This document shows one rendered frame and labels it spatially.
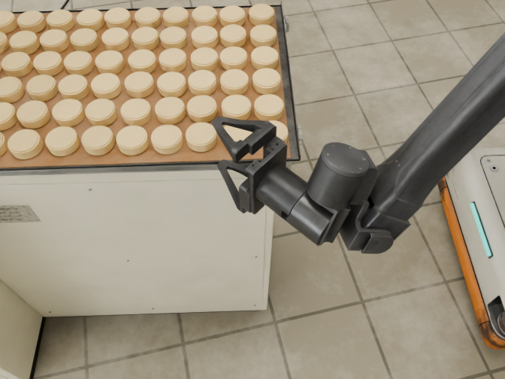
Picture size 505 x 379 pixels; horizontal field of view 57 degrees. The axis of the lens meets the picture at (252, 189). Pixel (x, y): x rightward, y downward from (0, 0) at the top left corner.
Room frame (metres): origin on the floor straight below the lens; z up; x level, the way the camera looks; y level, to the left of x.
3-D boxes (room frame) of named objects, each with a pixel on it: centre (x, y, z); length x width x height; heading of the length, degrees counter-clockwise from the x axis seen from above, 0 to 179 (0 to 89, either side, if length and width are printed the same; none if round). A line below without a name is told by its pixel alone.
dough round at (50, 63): (0.67, 0.38, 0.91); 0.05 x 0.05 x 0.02
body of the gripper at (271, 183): (0.34, -0.04, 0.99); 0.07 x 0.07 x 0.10; 47
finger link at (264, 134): (0.39, 0.02, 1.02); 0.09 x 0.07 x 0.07; 47
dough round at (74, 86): (0.61, 0.32, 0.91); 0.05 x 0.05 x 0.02
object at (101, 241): (0.64, 0.31, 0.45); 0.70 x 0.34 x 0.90; 92
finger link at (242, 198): (0.39, 0.01, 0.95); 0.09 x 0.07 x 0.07; 47
